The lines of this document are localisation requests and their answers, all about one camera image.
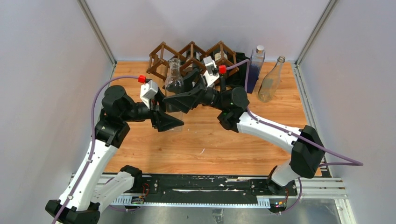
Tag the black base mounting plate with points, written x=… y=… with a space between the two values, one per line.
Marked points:
x=207 y=189

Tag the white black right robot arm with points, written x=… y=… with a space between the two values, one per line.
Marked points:
x=304 y=145

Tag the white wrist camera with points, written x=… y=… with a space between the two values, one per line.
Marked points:
x=147 y=92
x=211 y=74

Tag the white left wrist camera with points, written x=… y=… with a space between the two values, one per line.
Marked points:
x=147 y=92

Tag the blue square glass bottle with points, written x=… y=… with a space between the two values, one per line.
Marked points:
x=256 y=62

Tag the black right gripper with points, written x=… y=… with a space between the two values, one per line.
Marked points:
x=194 y=97

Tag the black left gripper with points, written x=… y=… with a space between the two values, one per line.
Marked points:
x=161 y=121

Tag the dark bottle right slot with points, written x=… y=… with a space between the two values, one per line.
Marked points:
x=220 y=56

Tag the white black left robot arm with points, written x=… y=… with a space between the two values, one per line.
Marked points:
x=102 y=145

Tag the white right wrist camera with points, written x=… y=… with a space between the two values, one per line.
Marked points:
x=211 y=74

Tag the black cloth behind rack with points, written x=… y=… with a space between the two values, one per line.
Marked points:
x=239 y=77

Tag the brown wooden wine rack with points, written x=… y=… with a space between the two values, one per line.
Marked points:
x=191 y=56

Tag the clear glass bottle dark label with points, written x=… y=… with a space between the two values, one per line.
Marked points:
x=271 y=81

